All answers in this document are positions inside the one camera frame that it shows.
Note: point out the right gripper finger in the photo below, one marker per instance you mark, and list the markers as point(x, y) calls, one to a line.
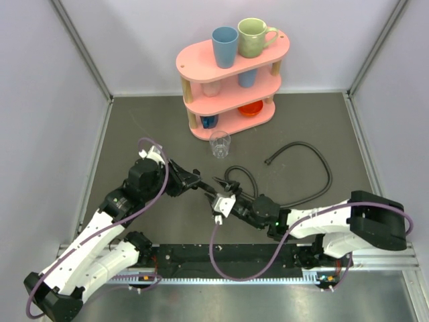
point(211, 196)
point(227, 185)

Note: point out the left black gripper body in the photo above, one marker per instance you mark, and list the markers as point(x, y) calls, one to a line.
point(174, 182)

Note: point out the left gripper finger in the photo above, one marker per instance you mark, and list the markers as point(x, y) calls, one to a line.
point(182, 174)
point(186, 186)

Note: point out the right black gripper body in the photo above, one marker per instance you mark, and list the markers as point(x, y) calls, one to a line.
point(244, 212)

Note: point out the black valve fitting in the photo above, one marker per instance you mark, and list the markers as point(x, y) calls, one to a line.
point(201, 184)

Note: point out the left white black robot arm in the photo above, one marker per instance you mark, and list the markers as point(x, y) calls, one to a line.
point(62, 288)

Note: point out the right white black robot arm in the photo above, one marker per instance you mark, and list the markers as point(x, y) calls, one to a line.
point(361, 222)

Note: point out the clear plastic cup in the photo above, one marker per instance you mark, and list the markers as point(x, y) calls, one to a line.
point(220, 143)

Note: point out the dark blue mug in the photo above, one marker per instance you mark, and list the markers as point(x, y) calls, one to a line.
point(209, 122)

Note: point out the orange bowl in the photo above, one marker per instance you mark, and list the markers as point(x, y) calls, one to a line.
point(251, 109)

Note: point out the pink three-tier shelf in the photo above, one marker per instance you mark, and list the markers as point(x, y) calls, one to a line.
point(196, 65)

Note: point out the pink cup middle shelf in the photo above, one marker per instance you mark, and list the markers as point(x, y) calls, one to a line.
point(211, 89)

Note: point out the blue cup middle shelf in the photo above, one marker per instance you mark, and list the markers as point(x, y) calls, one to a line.
point(247, 79)

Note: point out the blue tumbler on top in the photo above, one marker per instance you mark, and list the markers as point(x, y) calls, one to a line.
point(224, 43)

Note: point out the green ceramic mug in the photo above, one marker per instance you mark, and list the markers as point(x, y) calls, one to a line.
point(254, 37)

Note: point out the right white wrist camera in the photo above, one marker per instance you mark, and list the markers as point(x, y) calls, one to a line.
point(221, 207)

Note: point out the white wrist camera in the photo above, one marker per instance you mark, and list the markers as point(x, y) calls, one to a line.
point(154, 153)
point(221, 207)

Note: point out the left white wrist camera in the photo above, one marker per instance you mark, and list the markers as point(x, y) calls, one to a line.
point(154, 153)

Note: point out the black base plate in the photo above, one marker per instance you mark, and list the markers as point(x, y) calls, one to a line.
point(236, 260)

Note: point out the aluminium rail frame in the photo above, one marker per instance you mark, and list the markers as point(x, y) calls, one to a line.
point(328, 275)

